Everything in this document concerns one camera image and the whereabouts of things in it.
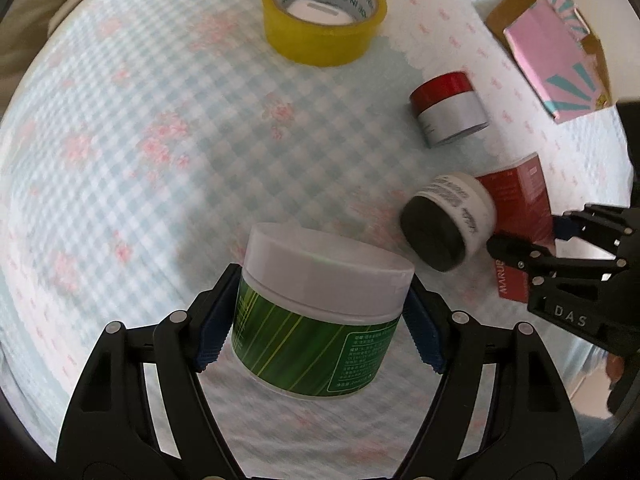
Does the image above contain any yellow tape roll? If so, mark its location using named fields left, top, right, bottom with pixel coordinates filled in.
left=261, top=0, right=388, bottom=67

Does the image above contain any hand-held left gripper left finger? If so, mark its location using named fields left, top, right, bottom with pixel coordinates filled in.
left=56, top=263, right=243, bottom=480

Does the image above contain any pink and teal cardboard box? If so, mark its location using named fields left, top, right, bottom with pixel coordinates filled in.
left=484, top=0, right=615, bottom=122

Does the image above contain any green jar with white lid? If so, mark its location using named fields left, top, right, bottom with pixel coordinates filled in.
left=230, top=223, right=416, bottom=401

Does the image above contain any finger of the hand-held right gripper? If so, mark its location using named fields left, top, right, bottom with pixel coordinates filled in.
left=486, top=232, right=626, bottom=281
left=552, top=203, right=640, bottom=261

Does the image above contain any red and white jar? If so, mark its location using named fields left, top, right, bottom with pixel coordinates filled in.
left=409, top=72, right=489, bottom=149

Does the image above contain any white jar with dark lid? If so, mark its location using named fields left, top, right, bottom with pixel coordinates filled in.
left=400, top=173, right=498, bottom=273

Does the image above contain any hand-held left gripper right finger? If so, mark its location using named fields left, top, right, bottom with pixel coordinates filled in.
left=395, top=276, right=586, bottom=480

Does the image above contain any checked floral blanket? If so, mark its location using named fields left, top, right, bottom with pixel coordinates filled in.
left=0, top=0, right=631, bottom=480

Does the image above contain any beige cloth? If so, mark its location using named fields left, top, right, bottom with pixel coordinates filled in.
left=0, top=0, right=131, bottom=116

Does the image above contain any red carton box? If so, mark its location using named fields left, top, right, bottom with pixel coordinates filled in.
left=474, top=153, right=557, bottom=304

